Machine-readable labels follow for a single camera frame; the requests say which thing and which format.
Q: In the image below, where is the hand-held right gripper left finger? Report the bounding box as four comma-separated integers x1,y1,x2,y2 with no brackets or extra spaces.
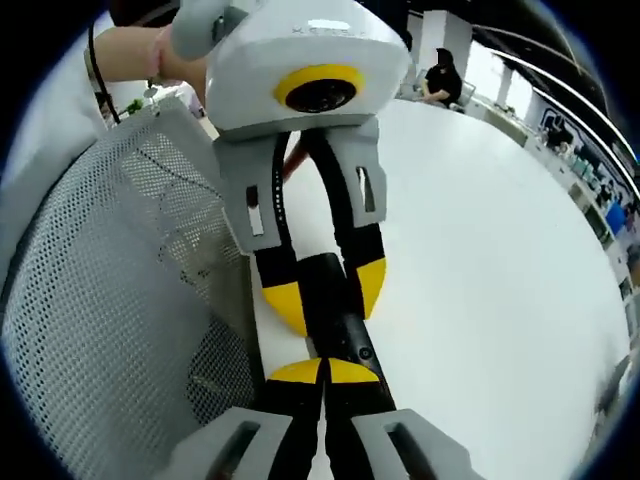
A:
167,357,324,480

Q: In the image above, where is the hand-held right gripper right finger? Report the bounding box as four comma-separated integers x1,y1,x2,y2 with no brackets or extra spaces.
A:
324,357,485,480

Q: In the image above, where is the black remote control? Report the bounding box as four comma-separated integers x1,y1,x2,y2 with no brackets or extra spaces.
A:
297,252,397,412

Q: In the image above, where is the person's left hand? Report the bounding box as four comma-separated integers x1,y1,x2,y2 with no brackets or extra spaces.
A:
155,27,211,104

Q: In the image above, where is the grey office chair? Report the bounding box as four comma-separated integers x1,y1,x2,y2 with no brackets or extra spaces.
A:
449,82,477,115

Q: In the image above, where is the grey mesh basket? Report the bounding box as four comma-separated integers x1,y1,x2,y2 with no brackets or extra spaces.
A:
0,97,266,480

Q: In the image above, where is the person's white shirt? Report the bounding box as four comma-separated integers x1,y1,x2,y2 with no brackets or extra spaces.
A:
0,29,119,216

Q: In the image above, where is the long white desk row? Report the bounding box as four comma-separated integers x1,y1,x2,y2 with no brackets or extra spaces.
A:
464,94,640,301

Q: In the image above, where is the long ceiling light strip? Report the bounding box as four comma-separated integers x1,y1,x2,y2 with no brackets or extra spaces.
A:
492,47,640,164

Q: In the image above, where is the black cable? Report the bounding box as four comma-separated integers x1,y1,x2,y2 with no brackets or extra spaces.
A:
87,22,124,126

